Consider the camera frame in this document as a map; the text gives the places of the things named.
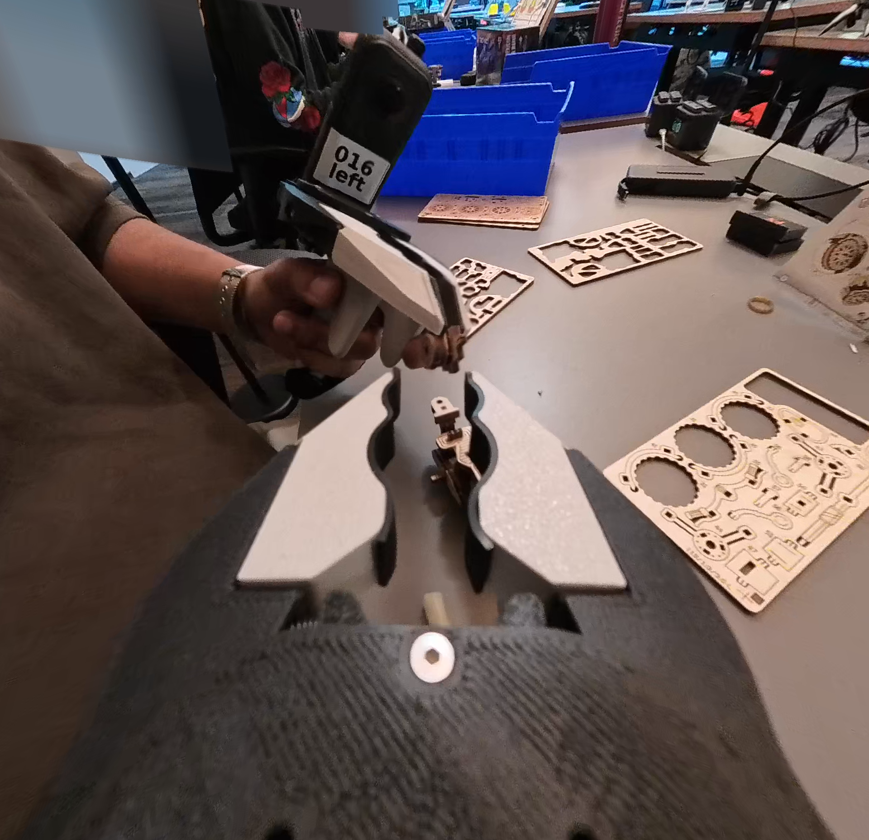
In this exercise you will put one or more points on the wide wooden cutout sheet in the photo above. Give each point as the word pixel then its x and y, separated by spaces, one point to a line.
pixel 686 245

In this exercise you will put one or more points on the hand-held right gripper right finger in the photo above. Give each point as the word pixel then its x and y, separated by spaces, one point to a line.
pixel 543 507

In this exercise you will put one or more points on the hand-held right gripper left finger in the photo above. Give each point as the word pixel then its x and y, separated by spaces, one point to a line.
pixel 312 514

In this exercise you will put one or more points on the black office chair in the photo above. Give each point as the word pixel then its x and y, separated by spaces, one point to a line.
pixel 237 209

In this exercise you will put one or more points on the wooden sheet with round holes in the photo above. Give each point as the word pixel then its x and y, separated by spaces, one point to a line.
pixel 815 501

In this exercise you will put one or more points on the black battery charger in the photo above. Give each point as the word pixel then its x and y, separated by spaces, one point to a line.
pixel 662 110
pixel 696 124

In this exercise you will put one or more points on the silver wristwatch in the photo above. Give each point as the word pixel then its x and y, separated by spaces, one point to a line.
pixel 231 290

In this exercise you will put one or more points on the person's left forearm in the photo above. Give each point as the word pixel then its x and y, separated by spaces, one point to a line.
pixel 170 263

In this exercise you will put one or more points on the grey desk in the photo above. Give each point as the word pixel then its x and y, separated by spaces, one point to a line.
pixel 611 324

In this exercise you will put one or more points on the small black box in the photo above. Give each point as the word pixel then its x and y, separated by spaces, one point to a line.
pixel 760 233

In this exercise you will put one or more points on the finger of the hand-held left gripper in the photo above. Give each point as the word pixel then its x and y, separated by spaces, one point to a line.
pixel 458 317
pixel 387 270

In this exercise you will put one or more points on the small wooden puzzle part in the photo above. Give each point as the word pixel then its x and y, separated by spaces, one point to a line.
pixel 434 355

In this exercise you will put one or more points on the printed cardboard box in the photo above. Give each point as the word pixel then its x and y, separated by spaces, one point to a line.
pixel 506 56

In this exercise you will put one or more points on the person's left hand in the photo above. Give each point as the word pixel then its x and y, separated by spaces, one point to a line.
pixel 285 311

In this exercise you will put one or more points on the wooden workbench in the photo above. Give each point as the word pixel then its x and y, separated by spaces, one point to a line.
pixel 713 17

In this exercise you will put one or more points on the wooden puzzle vehicle model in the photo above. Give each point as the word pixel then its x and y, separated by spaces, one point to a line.
pixel 458 446

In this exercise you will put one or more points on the person's brown clothing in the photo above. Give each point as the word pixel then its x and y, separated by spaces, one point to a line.
pixel 81 446

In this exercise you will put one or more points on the long black device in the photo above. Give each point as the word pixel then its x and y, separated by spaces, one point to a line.
pixel 679 180

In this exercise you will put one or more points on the small cream peg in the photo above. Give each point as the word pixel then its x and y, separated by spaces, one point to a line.
pixel 436 609

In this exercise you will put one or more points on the blue plastic bin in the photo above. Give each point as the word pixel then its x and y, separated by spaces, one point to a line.
pixel 611 80
pixel 455 56
pixel 475 155

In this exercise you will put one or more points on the printed instruction sheet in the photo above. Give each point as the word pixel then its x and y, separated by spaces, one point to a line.
pixel 842 256

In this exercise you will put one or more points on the grey flat box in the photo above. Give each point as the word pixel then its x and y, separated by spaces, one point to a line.
pixel 815 175

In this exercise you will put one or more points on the stack of brown wooden sheets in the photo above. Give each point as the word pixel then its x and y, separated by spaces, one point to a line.
pixel 482 210

